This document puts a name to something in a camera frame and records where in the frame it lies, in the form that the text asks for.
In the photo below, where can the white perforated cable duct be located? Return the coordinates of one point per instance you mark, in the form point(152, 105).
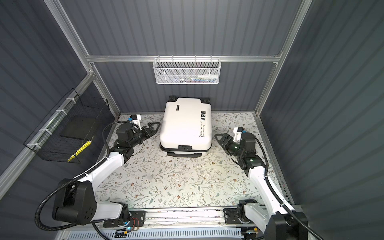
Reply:
point(176, 234)

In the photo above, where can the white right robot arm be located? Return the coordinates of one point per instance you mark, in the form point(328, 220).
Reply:
point(278, 220)

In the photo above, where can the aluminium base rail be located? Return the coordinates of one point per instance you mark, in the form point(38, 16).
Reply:
point(190, 217)

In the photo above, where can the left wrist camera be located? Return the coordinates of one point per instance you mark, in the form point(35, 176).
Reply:
point(126, 131)

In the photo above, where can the black wire mesh basket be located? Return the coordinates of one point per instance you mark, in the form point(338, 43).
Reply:
point(75, 122)

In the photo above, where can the white black suitcase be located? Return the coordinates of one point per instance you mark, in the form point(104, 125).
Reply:
point(186, 130)

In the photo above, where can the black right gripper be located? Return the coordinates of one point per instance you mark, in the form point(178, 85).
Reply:
point(227, 136)

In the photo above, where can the yellow black striped tape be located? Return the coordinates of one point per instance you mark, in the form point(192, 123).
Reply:
point(82, 148)

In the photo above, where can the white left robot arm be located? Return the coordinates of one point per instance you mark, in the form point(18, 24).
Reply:
point(75, 202)

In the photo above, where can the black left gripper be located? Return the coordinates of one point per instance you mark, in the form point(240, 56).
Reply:
point(152, 132)

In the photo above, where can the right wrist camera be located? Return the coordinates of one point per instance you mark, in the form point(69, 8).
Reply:
point(245, 142)

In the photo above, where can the white wire mesh basket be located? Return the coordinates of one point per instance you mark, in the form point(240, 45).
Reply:
point(192, 71)

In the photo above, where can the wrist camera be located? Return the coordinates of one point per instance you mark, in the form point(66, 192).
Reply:
point(245, 142)
point(126, 131)

